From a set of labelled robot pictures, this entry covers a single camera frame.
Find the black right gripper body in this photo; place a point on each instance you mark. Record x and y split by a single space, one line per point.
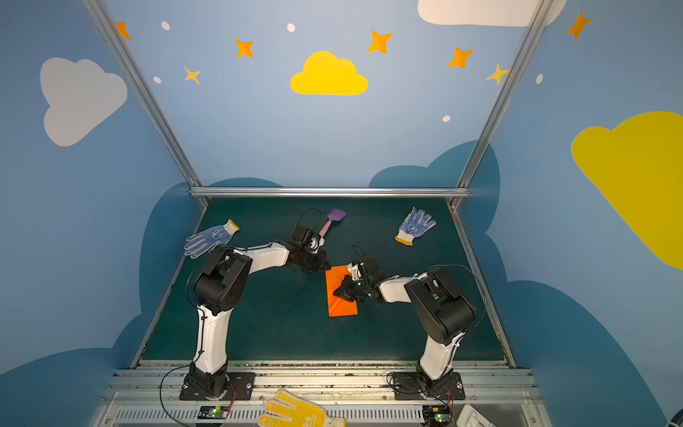
355 286

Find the left aluminium frame post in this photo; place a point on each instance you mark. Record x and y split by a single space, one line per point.
103 20

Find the blue dotted glove left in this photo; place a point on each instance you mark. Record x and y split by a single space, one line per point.
205 241

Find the right aluminium frame post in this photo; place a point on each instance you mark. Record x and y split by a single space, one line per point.
520 61

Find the left green circuit board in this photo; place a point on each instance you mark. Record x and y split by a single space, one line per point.
213 413

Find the white object bottom right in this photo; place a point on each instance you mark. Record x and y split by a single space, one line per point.
470 417

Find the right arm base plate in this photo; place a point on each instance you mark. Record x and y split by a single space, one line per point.
418 386

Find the blue dotted glove right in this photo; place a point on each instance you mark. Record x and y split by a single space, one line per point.
415 225

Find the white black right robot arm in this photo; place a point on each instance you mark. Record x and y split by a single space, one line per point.
442 308

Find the orange square paper sheet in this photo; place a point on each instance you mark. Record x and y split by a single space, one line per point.
338 307

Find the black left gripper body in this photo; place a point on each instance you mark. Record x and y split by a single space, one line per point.
312 258

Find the right green circuit board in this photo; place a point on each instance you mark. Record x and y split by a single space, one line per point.
436 416

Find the green circuit board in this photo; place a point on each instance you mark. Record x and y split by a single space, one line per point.
436 416
213 413

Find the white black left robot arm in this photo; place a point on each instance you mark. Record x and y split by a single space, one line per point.
218 289

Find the aluminium front rail base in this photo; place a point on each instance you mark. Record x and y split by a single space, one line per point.
356 390

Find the yellow dotted glove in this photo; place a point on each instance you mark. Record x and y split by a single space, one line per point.
288 410

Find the blue dotted glove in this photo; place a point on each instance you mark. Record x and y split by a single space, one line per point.
415 225
205 241

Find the purple pink toy spatula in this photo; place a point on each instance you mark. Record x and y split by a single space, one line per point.
336 215

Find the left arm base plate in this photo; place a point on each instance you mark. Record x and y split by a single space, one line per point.
222 386

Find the aluminium frame post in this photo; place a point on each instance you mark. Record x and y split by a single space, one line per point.
103 20
520 61

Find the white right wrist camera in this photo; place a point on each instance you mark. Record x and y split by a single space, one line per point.
355 272

